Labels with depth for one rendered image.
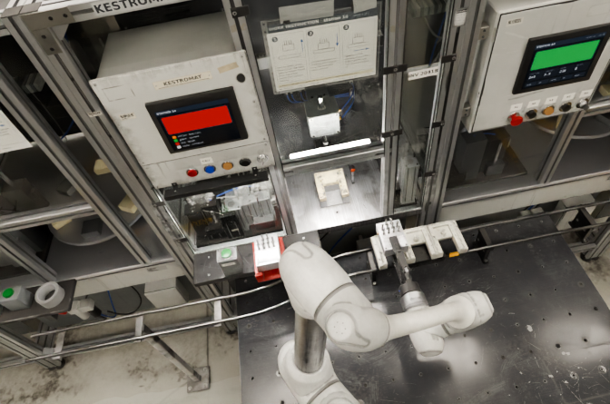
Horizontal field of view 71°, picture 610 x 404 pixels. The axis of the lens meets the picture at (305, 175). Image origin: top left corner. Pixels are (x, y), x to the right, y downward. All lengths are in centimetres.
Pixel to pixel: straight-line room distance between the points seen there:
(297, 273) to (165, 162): 61
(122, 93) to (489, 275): 161
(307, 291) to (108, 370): 201
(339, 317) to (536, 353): 112
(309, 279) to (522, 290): 120
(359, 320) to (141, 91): 82
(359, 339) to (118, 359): 210
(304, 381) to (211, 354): 123
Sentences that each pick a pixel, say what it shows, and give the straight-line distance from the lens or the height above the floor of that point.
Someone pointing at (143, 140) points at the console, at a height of 160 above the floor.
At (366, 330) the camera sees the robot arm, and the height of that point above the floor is 150.
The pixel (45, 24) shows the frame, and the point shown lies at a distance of 122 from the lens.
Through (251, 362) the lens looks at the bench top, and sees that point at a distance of 191.
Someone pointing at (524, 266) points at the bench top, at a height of 68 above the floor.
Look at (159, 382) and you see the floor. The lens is 278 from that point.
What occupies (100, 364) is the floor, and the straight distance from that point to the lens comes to 298.
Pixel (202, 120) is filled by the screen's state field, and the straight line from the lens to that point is 129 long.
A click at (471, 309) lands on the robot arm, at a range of 150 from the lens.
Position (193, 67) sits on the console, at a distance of 121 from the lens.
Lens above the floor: 246
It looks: 50 degrees down
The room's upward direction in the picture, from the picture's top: 11 degrees counter-clockwise
